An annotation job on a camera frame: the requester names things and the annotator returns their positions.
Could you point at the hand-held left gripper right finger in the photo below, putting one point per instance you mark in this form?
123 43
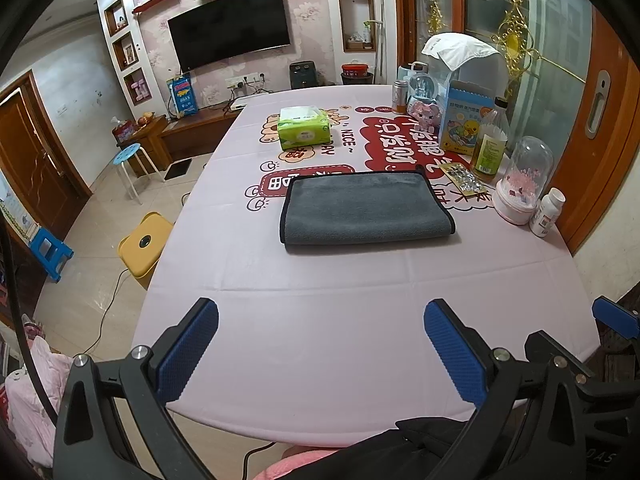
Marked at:
455 355

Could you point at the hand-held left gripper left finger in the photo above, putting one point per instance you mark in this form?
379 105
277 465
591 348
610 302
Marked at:
187 352

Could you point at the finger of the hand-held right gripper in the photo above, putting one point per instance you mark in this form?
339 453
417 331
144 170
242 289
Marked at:
617 317

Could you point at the grey towel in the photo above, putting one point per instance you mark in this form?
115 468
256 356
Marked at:
365 210

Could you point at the yellow plastic stool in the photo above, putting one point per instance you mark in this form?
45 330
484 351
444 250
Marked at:
145 242

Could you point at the white pill bottle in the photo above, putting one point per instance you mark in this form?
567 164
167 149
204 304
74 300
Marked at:
546 215

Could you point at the pink printed tablecloth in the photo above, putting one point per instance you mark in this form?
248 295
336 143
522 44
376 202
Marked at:
310 310

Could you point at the pink cloth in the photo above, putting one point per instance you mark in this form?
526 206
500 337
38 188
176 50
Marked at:
35 400

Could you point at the glass dome ornament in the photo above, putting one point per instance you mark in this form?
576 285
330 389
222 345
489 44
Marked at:
522 185

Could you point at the blue plastic step stool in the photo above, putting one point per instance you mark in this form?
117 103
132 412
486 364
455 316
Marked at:
47 247

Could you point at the silver blister pack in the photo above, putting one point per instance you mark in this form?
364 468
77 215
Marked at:
464 179

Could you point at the black floor scale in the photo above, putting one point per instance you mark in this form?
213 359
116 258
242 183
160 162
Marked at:
178 169

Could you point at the yellow oil bottle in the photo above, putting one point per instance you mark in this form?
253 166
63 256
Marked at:
489 150

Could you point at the round blue stool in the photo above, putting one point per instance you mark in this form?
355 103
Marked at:
127 152

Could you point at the wooden television cabinet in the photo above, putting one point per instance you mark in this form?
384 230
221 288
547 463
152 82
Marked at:
185 135

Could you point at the blue duck print box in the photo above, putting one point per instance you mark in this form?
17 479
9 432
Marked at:
462 125

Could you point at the pink tissue box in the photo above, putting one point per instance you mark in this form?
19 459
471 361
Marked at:
124 131

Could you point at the pink pig toy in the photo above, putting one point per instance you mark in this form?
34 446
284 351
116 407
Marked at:
425 115

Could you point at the brown wooden door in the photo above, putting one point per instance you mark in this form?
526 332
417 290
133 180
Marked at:
35 160

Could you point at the green tissue pack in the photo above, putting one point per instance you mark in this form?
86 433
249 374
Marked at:
302 127

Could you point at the white set-top box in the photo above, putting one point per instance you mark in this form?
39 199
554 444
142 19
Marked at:
237 103

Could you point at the blue printed package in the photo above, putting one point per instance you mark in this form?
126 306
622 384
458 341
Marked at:
182 96

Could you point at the metal drink can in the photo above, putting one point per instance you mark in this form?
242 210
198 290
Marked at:
400 97

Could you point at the snow globe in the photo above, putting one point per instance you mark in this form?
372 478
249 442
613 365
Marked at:
421 87

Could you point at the white countertop appliance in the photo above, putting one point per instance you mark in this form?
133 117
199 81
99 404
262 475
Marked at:
492 77

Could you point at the black bin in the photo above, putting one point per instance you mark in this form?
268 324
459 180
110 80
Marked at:
357 80

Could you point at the gold door ornament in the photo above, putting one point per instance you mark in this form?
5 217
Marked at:
515 40

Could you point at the black air fryer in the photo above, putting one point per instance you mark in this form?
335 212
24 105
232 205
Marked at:
301 76

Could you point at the red pot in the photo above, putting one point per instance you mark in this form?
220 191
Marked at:
355 70

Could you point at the white cloth cover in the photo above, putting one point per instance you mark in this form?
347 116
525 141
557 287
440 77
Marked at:
457 50

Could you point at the black flat television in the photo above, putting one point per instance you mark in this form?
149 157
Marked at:
230 27

